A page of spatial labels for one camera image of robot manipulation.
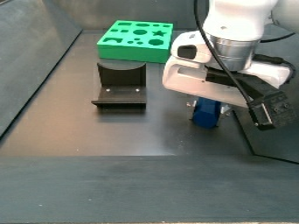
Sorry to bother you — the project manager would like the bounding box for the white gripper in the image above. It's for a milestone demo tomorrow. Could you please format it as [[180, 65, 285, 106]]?
[[162, 31, 290, 115]]

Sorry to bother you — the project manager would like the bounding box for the blue hexagonal prism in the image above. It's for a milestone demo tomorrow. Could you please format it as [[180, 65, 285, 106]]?
[[190, 98, 220, 129]]

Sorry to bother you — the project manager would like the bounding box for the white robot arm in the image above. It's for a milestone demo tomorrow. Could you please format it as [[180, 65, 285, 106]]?
[[162, 0, 299, 107]]

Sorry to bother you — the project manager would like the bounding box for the black angled holder stand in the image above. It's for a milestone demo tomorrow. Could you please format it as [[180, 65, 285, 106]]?
[[90, 63, 146, 108]]

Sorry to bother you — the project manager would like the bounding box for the green shape sorter block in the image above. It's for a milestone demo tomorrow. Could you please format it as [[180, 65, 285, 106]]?
[[97, 20, 173, 63]]

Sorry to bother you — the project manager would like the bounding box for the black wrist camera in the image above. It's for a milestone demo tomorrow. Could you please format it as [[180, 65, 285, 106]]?
[[205, 68, 296, 130]]

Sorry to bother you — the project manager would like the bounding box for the black cable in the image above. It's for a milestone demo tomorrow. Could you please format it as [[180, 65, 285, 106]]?
[[192, 0, 296, 106]]

